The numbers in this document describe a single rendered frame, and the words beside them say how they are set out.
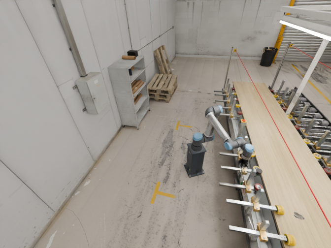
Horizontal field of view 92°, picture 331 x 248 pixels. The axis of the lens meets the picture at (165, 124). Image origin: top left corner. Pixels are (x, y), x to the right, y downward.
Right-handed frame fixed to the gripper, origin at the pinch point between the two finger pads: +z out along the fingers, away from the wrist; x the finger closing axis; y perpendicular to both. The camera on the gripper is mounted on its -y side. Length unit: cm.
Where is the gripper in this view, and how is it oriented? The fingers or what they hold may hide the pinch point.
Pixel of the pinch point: (241, 167)
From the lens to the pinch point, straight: 218.2
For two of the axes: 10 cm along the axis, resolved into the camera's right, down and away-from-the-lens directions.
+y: -1.9, 6.1, -7.7
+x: 9.8, 0.9, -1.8
